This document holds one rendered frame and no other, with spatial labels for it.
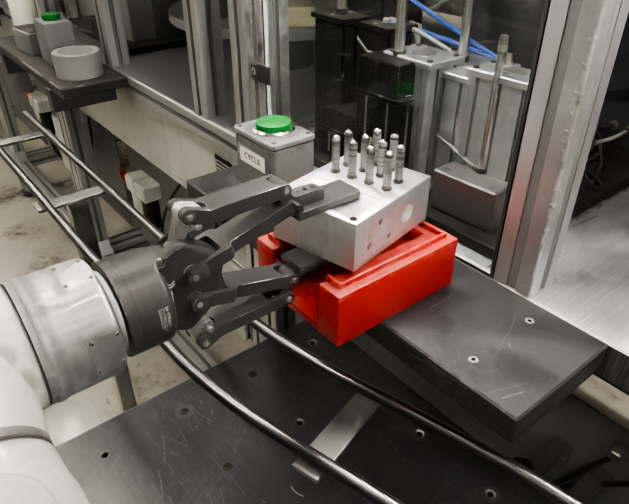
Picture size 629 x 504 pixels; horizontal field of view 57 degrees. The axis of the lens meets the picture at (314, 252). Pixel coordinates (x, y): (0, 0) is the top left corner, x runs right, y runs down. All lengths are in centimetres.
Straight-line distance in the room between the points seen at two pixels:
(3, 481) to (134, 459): 44
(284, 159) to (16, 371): 36
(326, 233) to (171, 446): 37
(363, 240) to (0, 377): 29
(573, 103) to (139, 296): 37
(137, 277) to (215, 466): 37
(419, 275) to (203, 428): 36
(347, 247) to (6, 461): 30
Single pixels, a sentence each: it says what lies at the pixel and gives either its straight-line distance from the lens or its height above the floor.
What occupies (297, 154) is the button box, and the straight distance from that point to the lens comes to 64.
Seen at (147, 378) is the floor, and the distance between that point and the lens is 184.
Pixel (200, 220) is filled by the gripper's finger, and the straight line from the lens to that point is 43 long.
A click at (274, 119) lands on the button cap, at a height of 104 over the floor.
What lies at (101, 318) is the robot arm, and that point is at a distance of 41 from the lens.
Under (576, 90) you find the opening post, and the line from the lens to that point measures 53.
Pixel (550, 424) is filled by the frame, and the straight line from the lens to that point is 94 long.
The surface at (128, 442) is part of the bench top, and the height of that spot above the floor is 68.
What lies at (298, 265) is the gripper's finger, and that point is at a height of 97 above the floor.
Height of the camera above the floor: 127
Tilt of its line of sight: 33 degrees down
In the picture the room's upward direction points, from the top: straight up
